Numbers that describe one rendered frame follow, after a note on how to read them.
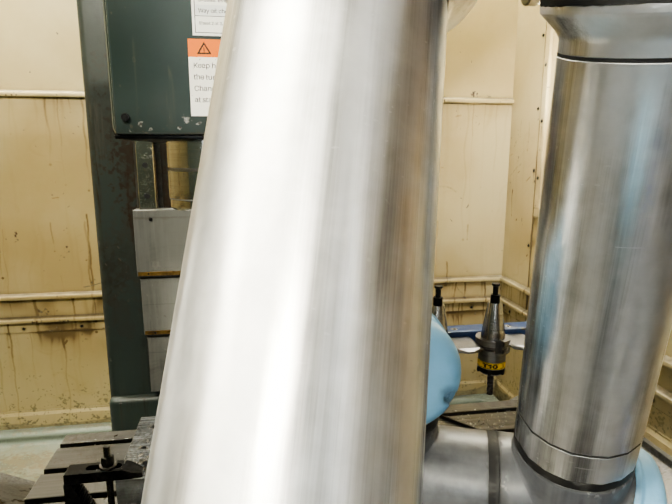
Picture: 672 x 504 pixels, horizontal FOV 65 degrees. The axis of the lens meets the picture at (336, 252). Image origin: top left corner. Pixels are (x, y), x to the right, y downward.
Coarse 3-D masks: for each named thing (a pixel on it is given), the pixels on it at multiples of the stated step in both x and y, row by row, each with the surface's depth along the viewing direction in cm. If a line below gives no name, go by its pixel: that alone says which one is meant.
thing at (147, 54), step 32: (128, 0) 72; (160, 0) 72; (128, 32) 72; (160, 32) 73; (192, 32) 74; (128, 64) 73; (160, 64) 74; (128, 96) 74; (160, 96) 74; (128, 128) 75; (160, 128) 75; (192, 128) 76
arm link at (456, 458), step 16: (432, 432) 37; (448, 432) 38; (464, 432) 38; (480, 432) 38; (432, 448) 37; (448, 448) 37; (464, 448) 37; (480, 448) 37; (432, 464) 36; (448, 464) 36; (464, 464) 36; (480, 464) 36; (432, 480) 36; (448, 480) 36; (464, 480) 35; (480, 480) 35; (432, 496) 36; (448, 496) 35; (464, 496) 35; (480, 496) 35
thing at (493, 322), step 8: (488, 304) 97; (496, 304) 96; (488, 312) 97; (496, 312) 96; (488, 320) 96; (496, 320) 96; (488, 328) 96; (496, 328) 96; (504, 328) 97; (488, 336) 96; (496, 336) 96; (504, 336) 97
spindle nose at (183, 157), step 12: (168, 144) 92; (180, 144) 89; (192, 144) 89; (168, 156) 92; (180, 156) 90; (192, 156) 89; (168, 168) 94; (180, 168) 90; (192, 168) 90; (168, 180) 94; (180, 180) 91; (192, 180) 90; (180, 192) 91; (192, 192) 90; (180, 204) 92
